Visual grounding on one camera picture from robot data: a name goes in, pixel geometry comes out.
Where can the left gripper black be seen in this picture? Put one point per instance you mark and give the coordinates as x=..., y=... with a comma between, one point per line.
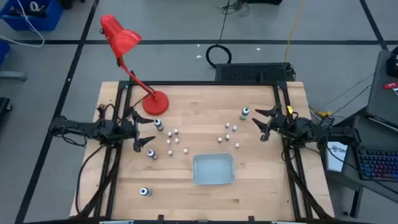
x=127, y=129

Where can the blue storage bin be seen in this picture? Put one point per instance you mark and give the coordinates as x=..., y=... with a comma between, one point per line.
x=46, y=18

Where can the grey table top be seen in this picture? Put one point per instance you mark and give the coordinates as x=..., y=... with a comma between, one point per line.
x=381, y=102

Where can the green food coloring bottle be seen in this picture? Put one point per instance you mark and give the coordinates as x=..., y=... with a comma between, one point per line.
x=245, y=111

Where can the dark grey desk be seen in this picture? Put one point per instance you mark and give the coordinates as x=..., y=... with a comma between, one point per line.
x=373, y=137

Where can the blue food coloring bottle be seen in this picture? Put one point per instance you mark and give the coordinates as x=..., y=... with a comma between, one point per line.
x=144, y=191

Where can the red marker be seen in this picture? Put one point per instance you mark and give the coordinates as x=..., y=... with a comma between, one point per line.
x=391, y=85

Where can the small maroon dropper bottle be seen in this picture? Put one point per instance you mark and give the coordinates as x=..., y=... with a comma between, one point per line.
x=169, y=134

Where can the white paper sheet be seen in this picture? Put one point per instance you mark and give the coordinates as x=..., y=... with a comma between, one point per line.
x=335, y=158

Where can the purple food coloring bottle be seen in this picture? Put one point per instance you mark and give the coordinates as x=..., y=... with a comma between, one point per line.
x=151, y=153

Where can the black device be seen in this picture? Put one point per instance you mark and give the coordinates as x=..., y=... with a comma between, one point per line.
x=393, y=63

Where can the yellow plug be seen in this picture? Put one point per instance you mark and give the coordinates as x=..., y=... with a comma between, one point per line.
x=325, y=114

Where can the black computer case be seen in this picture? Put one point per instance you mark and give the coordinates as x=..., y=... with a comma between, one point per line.
x=248, y=72

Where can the backlit black keyboard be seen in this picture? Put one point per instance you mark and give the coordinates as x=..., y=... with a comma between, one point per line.
x=377, y=163

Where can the grey plastic bin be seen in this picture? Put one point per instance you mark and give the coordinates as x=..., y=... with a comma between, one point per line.
x=213, y=169

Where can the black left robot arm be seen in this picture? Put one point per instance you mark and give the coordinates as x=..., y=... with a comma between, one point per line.
x=77, y=127

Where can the silver aluminium bar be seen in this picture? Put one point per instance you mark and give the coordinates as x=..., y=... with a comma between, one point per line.
x=287, y=222
x=116, y=222

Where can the black aluminium table frame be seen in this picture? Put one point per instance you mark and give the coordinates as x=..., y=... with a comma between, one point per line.
x=202, y=83

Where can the red desk lamp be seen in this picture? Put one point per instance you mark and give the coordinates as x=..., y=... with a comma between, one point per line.
x=155, y=103

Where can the grey metal bar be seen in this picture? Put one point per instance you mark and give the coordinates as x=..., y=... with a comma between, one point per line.
x=12, y=76

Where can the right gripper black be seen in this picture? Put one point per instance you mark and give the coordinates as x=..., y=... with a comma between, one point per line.
x=283, y=124

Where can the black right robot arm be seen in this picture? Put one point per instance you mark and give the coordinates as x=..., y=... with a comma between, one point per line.
x=342, y=134

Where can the black food coloring bottle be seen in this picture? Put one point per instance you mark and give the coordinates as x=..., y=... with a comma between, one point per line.
x=158, y=123

